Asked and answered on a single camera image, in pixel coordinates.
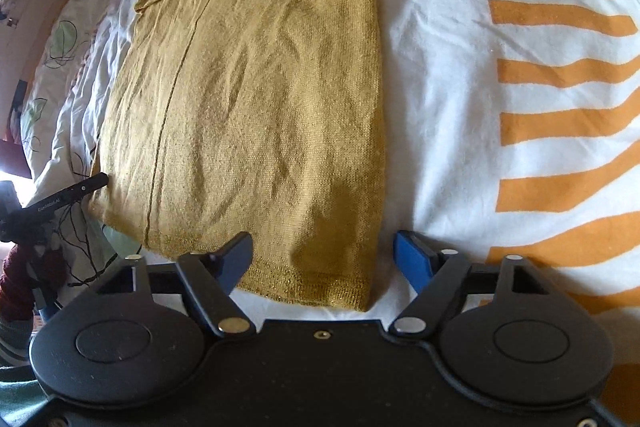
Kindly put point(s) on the white leaf-print duvet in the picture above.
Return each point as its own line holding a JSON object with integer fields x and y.
{"x": 440, "y": 107}

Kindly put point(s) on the person's green garment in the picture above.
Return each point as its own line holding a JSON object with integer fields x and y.
{"x": 15, "y": 397}

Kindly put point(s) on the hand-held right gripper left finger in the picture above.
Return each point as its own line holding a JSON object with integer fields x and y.
{"x": 240, "y": 253}

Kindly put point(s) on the mustard yellow knit sweater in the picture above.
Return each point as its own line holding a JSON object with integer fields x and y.
{"x": 250, "y": 107}

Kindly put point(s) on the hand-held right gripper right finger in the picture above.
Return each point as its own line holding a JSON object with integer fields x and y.
{"x": 410, "y": 257}

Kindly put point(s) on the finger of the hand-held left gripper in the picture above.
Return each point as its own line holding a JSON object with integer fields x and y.
{"x": 87, "y": 187}

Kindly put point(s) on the dark red object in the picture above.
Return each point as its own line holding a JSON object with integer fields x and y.
{"x": 14, "y": 159}

